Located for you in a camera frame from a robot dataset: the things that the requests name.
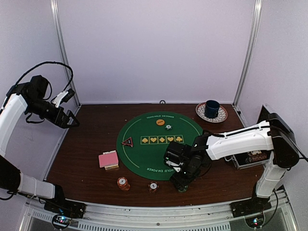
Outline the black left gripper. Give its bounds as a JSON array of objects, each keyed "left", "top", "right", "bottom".
[{"left": 26, "top": 97, "right": 79, "bottom": 128}]

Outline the red chip stack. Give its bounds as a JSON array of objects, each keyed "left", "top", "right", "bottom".
[{"left": 117, "top": 177, "right": 130, "bottom": 191}]

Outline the green 20 chip stack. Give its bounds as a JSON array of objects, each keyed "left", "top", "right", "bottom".
[{"left": 178, "top": 188, "right": 188, "bottom": 193}]

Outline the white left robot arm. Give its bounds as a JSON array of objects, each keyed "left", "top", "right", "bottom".
[{"left": 0, "top": 79, "right": 79, "bottom": 214}]

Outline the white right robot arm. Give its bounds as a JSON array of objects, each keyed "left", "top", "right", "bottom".
[{"left": 164, "top": 113, "right": 299, "bottom": 213}]

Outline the aluminium poker chip case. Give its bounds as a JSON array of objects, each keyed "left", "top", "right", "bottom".
[{"left": 224, "top": 103, "right": 277, "bottom": 170}]

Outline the green chip near orange button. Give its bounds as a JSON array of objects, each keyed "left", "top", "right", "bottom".
[{"left": 165, "top": 124, "right": 173, "bottom": 130}]

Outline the brown 100 chip stack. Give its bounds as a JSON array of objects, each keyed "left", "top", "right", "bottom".
[{"left": 148, "top": 181, "right": 159, "bottom": 193}]

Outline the orange big blind button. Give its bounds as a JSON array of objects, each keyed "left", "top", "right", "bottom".
[{"left": 156, "top": 119, "right": 165, "bottom": 126}]

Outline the patterned saucer plate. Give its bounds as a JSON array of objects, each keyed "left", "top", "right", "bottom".
[{"left": 195, "top": 102, "right": 228, "bottom": 123}]

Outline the dark blue mug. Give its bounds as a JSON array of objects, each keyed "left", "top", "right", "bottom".
[{"left": 205, "top": 100, "right": 220, "bottom": 118}]

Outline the red backed card deck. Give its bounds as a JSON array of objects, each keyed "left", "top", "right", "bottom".
[{"left": 98, "top": 151, "right": 119, "bottom": 168}]

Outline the round green poker mat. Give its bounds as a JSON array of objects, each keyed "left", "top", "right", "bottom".
[{"left": 116, "top": 111, "right": 203, "bottom": 181}]

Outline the black red triangular dealer button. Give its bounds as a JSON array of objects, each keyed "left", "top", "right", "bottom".
[{"left": 121, "top": 137, "right": 133, "bottom": 147}]

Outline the playing card box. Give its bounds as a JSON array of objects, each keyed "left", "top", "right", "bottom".
[{"left": 103, "top": 150, "right": 120, "bottom": 171}]

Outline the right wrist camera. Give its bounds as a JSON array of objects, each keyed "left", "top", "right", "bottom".
[{"left": 164, "top": 141, "right": 192, "bottom": 172}]

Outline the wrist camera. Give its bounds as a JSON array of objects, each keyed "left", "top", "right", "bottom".
[
  {"left": 164, "top": 141, "right": 192, "bottom": 172},
  {"left": 51, "top": 89, "right": 75, "bottom": 108}
]

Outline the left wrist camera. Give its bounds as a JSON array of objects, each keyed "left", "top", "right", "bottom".
[{"left": 51, "top": 89, "right": 75, "bottom": 108}]

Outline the aluminium table front rail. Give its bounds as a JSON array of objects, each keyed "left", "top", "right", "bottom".
[{"left": 17, "top": 189, "right": 299, "bottom": 231}]

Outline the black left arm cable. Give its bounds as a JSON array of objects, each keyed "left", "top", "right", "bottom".
[{"left": 14, "top": 61, "right": 74, "bottom": 97}]

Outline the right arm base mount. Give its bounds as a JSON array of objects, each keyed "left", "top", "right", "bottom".
[{"left": 230, "top": 196, "right": 272, "bottom": 229}]

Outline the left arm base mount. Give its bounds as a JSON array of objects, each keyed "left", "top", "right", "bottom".
[{"left": 43, "top": 185, "right": 86, "bottom": 230}]

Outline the left aluminium frame post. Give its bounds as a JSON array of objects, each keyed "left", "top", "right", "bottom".
[{"left": 50, "top": 0, "right": 81, "bottom": 107}]

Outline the aluminium frame post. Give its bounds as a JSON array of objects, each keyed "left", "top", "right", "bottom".
[
  {"left": 233, "top": 0, "right": 263, "bottom": 108},
  {"left": 50, "top": 0, "right": 81, "bottom": 107}
]

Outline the right aluminium frame post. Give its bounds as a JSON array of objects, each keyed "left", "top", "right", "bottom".
[{"left": 233, "top": 0, "right": 263, "bottom": 108}]

